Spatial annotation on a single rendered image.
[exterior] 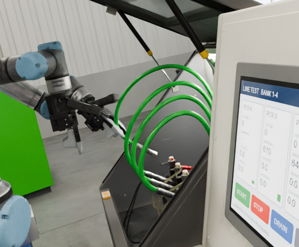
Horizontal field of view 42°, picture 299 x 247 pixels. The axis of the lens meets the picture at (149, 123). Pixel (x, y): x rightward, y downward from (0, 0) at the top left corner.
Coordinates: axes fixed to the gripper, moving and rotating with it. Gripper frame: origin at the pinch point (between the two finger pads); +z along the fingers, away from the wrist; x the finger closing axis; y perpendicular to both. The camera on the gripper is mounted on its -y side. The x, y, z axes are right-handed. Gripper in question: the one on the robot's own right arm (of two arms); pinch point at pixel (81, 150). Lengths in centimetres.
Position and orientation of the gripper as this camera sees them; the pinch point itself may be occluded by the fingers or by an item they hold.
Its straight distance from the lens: 131.0
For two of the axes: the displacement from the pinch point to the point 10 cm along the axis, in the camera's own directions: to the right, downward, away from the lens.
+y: -9.6, 2.3, -1.7
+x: 2.1, 1.8, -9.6
